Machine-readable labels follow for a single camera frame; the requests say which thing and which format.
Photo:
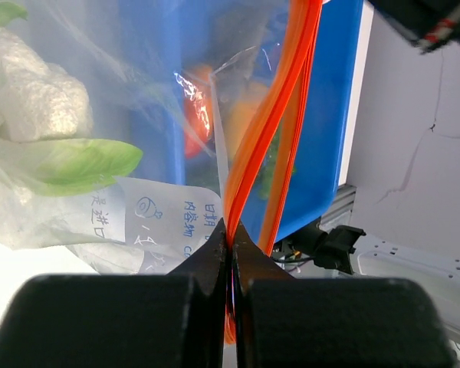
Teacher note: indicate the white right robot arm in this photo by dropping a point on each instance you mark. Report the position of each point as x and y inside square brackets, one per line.
[405, 165]

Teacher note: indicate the yellow orange mango toy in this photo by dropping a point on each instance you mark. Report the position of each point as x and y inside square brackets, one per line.
[240, 115]

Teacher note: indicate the white cauliflower toy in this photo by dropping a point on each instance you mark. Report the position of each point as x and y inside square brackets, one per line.
[56, 177]

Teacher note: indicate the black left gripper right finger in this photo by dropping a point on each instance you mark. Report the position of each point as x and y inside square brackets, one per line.
[283, 321]

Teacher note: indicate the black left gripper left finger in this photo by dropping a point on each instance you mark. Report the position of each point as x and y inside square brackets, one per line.
[79, 320]

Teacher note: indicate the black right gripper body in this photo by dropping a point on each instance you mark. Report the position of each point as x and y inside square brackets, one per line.
[426, 25]

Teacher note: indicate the clear zip top bag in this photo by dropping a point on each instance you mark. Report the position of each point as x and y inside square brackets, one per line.
[128, 129]

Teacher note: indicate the aluminium mounting rail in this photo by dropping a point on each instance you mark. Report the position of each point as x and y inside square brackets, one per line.
[341, 209]

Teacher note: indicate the blue plastic bin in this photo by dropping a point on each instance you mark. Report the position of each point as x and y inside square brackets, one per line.
[318, 115]

